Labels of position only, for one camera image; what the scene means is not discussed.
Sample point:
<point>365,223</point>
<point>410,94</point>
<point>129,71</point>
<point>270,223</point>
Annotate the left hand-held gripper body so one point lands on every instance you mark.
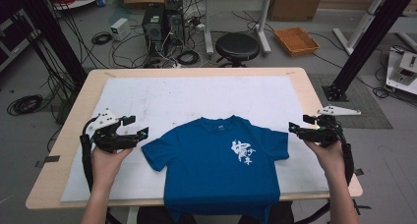
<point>106,140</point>

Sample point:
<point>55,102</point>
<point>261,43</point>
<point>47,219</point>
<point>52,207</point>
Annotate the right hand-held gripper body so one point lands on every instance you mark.
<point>323,134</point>

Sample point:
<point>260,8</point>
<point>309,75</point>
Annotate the blue t-shirt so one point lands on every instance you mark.
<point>209,171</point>

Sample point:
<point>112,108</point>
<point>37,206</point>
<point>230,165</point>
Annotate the person's left hand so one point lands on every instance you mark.
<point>105,168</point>

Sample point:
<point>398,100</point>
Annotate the person's right hand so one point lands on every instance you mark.
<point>331,161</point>

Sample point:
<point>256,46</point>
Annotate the wooden table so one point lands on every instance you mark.
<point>82,99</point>

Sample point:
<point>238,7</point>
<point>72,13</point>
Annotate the grey floor mat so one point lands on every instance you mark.
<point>364,102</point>

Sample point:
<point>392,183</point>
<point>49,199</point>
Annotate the black tape strip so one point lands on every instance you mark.
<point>50,159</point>

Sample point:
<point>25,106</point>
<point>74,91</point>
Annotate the white mat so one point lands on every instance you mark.
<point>196,96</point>

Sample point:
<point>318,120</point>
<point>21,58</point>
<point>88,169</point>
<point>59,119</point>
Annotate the orange tray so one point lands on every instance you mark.
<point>296,40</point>

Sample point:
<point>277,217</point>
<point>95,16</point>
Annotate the person's dark pants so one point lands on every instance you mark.
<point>149,217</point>

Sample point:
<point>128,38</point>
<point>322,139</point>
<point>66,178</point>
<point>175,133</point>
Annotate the white power supply box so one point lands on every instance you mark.
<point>120,28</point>

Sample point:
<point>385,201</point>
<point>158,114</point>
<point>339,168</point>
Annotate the black computer tower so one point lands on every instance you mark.
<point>174,22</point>
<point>152,26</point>

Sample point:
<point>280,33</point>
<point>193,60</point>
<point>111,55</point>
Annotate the black round stool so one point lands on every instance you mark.
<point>237,46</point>

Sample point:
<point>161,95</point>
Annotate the white device on board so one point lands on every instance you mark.
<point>405,70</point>

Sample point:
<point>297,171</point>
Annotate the white metal stand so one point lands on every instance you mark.
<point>360,24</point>

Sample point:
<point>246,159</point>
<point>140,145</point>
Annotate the large cardboard box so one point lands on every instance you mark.
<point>295,3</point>

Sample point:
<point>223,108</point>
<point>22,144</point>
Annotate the grey metal rack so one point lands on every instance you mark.
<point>14,37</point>

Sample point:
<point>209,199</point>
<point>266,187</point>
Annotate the black frame post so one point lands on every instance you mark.
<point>55,37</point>
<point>373,34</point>

